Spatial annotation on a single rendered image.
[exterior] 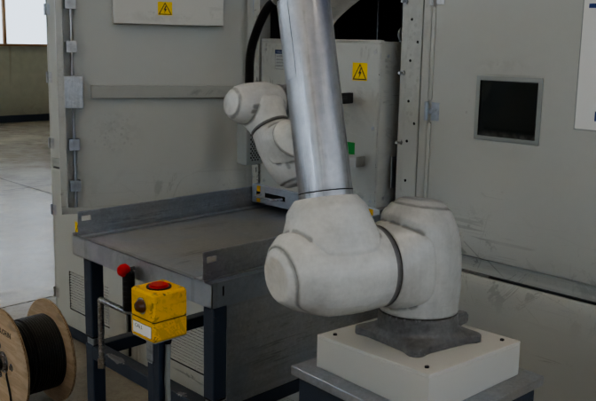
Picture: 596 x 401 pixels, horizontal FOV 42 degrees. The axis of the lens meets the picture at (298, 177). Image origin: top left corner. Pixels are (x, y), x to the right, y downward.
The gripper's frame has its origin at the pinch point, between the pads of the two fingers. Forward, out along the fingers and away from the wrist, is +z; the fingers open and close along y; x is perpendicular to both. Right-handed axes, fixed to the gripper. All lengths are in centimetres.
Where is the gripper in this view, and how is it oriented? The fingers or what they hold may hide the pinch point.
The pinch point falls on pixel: (342, 98)
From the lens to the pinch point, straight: 222.7
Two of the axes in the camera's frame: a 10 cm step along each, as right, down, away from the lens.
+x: 0.2, -9.9, -1.7
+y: 7.0, 1.3, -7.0
